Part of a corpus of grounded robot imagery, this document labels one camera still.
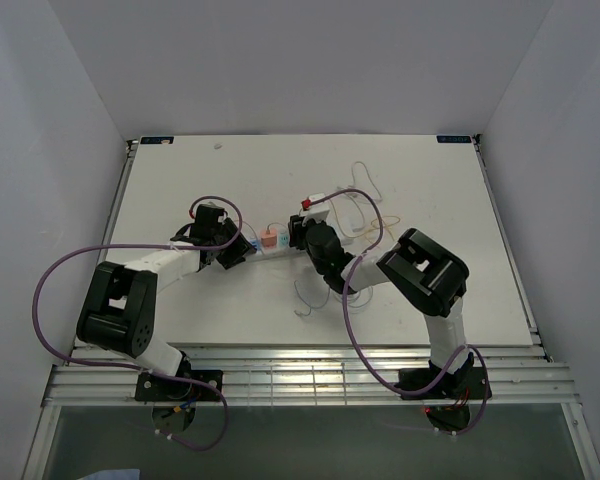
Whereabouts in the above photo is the white colourful power strip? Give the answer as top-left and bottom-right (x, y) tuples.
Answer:
(245, 224), (305, 262)

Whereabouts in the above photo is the pink charger plug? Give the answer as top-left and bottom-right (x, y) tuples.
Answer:
(260, 227), (278, 249)

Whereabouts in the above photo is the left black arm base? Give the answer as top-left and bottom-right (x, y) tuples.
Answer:
(134, 370), (224, 403)

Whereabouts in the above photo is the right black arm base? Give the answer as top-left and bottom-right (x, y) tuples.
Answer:
(391, 367), (493, 401)

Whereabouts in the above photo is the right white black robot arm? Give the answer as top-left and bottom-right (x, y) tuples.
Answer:
(289, 215), (474, 397)

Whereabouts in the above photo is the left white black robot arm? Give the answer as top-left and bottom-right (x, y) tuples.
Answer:
(76, 203), (256, 400)

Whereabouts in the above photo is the left blue corner label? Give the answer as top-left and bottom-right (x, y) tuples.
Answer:
(140, 136), (174, 145)

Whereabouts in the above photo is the blue corner label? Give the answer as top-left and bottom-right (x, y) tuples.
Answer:
(436, 135), (472, 144)
(140, 136), (174, 145)

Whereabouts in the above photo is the right blue corner label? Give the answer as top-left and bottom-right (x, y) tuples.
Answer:
(436, 135), (472, 144)

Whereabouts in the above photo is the blue cloth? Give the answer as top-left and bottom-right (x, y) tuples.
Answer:
(84, 469), (140, 480)

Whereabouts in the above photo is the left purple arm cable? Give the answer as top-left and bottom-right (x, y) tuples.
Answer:
(31, 195), (244, 451)

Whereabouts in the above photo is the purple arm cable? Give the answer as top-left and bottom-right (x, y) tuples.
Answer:
(309, 188), (492, 436)
(31, 195), (244, 451)

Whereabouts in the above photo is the white power strip cord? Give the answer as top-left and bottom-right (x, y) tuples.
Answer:
(335, 160), (386, 231)

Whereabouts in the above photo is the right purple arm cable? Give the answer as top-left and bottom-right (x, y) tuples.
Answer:
(309, 188), (492, 436)

